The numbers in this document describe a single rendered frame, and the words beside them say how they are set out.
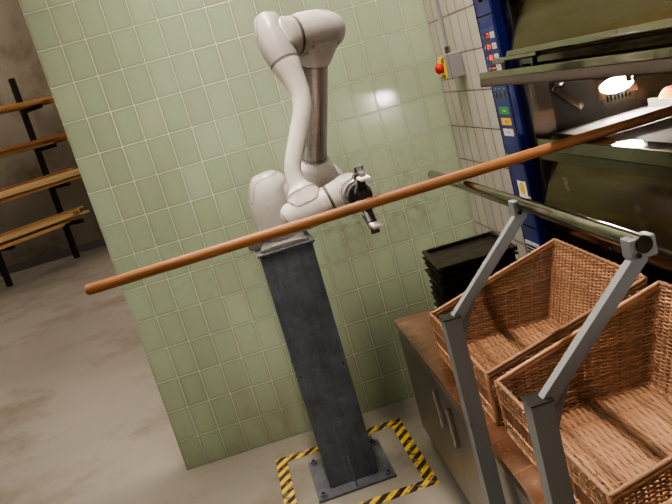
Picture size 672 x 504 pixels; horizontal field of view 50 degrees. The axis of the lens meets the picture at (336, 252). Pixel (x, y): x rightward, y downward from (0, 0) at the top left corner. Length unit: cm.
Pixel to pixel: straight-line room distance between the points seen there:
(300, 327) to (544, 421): 159
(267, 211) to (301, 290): 32
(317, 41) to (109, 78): 105
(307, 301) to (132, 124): 108
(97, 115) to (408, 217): 141
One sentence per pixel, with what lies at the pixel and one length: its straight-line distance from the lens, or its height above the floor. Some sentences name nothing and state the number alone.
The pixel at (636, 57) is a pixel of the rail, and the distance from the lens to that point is 155.
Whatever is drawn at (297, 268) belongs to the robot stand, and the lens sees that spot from 265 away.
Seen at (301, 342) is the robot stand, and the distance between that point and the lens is 272.
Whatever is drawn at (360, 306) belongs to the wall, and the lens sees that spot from 331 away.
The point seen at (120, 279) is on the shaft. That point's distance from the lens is 196.
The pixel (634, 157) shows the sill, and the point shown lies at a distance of 194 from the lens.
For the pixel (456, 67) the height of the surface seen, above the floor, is 145.
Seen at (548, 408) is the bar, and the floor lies 94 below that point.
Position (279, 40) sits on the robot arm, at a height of 170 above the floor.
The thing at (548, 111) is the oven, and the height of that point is 125.
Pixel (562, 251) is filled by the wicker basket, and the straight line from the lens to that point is 239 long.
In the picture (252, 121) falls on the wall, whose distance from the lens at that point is 313.
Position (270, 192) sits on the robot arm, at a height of 121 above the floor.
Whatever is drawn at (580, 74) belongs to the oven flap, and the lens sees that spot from 175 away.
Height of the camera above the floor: 154
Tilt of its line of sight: 13 degrees down
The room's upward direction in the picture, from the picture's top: 16 degrees counter-clockwise
